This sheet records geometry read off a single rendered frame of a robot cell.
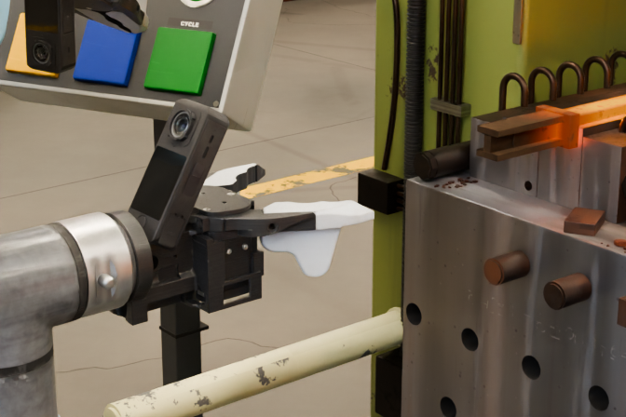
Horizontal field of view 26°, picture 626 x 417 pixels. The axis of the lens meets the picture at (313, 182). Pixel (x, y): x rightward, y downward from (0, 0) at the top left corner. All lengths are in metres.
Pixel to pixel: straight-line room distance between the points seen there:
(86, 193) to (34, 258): 3.42
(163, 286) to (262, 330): 2.27
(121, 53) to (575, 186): 0.57
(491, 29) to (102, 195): 2.88
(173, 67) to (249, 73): 0.09
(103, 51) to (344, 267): 2.17
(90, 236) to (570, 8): 0.79
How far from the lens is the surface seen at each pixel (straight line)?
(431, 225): 1.43
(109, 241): 1.01
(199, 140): 1.03
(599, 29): 1.67
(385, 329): 1.77
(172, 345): 1.84
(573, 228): 1.30
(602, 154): 1.33
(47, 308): 0.99
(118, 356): 3.23
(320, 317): 3.40
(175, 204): 1.03
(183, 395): 1.60
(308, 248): 1.08
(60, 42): 1.36
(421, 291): 1.46
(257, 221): 1.05
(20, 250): 0.99
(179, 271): 1.07
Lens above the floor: 1.35
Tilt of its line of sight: 18 degrees down
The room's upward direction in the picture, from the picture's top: straight up
